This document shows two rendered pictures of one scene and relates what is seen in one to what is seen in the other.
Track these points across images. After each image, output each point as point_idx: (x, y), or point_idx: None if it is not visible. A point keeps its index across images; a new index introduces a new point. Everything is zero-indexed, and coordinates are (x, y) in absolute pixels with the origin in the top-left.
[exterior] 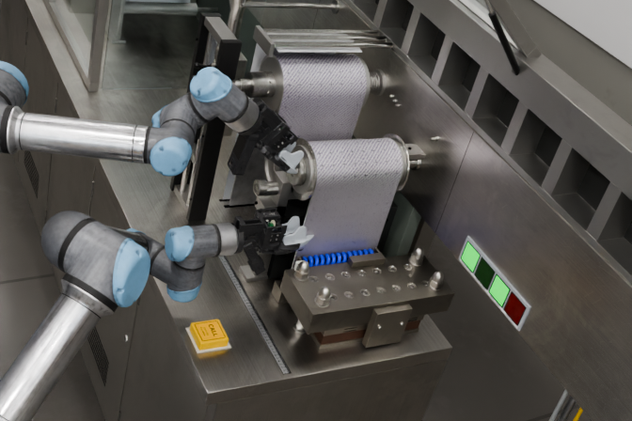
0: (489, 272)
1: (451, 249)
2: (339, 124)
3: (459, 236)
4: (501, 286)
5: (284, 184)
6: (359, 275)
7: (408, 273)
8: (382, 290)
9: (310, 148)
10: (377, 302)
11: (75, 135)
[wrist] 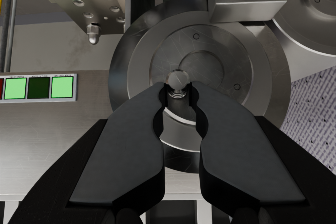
0: (33, 93)
1: (91, 73)
2: (289, 105)
3: (88, 91)
4: (14, 94)
5: (213, 2)
6: None
7: (108, 18)
8: None
9: (176, 169)
10: None
11: None
